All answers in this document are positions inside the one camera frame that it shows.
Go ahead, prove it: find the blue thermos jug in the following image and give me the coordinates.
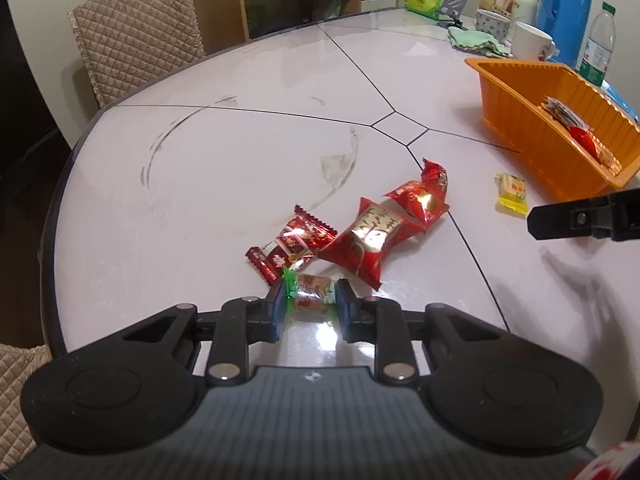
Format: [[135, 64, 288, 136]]
[[536, 0, 598, 68]]

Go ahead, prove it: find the wooden shelf unit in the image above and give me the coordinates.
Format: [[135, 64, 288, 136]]
[[189, 0, 401, 56]]

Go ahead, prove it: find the red gold snack packet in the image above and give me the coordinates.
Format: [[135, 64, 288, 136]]
[[317, 197, 426, 291]]

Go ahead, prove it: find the red white cloth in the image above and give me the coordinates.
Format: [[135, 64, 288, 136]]
[[575, 442, 640, 480]]

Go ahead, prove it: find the grey phone stand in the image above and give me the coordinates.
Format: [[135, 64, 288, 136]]
[[436, 0, 466, 28]]

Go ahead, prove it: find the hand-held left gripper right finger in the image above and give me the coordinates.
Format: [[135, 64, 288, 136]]
[[336, 277, 551, 387]]

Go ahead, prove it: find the clear water bottle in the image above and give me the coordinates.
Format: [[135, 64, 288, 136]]
[[579, 1, 617, 87]]

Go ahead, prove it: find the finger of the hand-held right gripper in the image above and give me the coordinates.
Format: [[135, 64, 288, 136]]
[[526, 191, 640, 243]]

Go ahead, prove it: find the brown yellow candy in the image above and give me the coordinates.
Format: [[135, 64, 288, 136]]
[[597, 145, 623, 171]]

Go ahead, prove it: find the white dotted mug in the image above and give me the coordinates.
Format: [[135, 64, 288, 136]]
[[474, 8, 513, 43]]

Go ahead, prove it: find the green twist-wrapped candy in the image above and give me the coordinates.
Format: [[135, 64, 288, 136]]
[[282, 267, 338, 323]]

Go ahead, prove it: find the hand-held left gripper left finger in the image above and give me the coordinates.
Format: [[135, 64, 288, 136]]
[[75, 277, 289, 387]]

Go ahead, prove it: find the small red candy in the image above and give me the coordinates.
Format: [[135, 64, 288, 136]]
[[420, 157, 449, 196], [384, 180, 449, 233]]

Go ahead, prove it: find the quilted beige chair back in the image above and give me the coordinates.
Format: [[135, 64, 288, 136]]
[[67, 0, 206, 108]]

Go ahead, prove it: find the large red pillow packet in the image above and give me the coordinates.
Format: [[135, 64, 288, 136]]
[[569, 126, 603, 161]]

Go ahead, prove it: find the yellow candy packet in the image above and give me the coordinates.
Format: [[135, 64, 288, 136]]
[[495, 172, 529, 215]]

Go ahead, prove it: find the orange plastic tray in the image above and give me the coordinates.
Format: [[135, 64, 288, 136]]
[[465, 57, 640, 203]]

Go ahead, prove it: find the dark red striped candy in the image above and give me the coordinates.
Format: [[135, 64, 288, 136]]
[[245, 205, 337, 286]]

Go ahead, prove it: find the green snack packet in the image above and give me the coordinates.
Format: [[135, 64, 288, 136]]
[[541, 96, 588, 128]]

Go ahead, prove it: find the white jar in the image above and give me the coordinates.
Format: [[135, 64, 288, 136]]
[[510, 0, 543, 26]]

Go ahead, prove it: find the green cloth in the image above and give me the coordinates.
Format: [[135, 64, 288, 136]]
[[447, 25, 513, 58]]

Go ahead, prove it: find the white cartoon mug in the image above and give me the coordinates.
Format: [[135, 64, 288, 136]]
[[511, 21, 558, 63]]

